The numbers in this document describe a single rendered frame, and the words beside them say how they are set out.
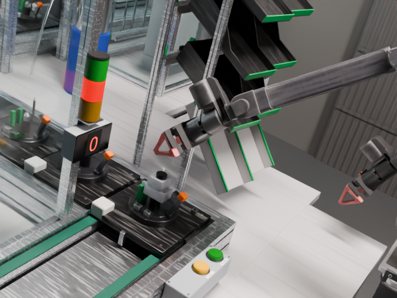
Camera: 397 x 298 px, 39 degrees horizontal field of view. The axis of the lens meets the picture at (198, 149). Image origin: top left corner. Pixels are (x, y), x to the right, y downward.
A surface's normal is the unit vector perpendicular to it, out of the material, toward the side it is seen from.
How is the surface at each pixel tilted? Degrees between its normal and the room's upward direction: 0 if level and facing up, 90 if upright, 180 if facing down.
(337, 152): 90
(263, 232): 0
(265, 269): 0
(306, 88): 74
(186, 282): 0
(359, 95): 90
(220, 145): 45
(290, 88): 69
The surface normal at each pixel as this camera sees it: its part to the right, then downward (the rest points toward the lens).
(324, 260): 0.23, -0.86
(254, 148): 0.67, -0.27
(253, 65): 0.52, -0.58
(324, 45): -0.55, 0.28
